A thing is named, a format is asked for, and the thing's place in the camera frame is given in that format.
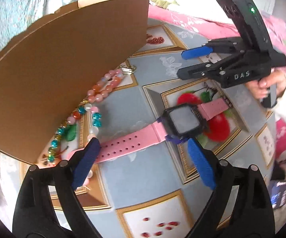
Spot silver hair clip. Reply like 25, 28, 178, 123
119, 65, 136, 75

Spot teal multicolour bead bracelet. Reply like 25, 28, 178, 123
46, 102, 103, 163

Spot pink orange bead bracelet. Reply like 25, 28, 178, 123
86, 68, 125, 104

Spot patterned blue tablecloth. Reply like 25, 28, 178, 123
19, 24, 277, 238

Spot person's right hand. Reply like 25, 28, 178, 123
245, 70, 286, 99

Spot pink smart watch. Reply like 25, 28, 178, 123
95, 98, 229, 163

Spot brown cardboard box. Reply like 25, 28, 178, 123
0, 0, 149, 163

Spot smartphone with lit screen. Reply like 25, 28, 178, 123
268, 180, 286, 209

